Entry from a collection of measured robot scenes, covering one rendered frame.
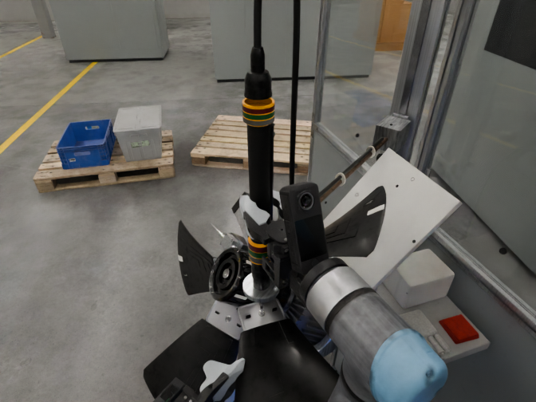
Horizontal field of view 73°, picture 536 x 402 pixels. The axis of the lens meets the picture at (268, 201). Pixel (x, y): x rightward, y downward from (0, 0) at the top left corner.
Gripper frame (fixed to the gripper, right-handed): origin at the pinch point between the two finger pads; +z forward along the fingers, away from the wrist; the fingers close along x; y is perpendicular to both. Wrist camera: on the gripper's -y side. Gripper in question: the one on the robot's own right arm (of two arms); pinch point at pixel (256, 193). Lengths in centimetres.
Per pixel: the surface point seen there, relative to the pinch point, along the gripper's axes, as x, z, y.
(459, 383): 69, -17, 91
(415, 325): 49, -7, 58
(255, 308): -0.5, 0.0, 28.4
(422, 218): 38.5, -4.4, 16.1
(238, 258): -0.6, 7.3, 20.6
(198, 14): 382, 1151, 144
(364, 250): 10.9, -14.9, 5.1
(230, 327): -4.9, 4.1, 37.1
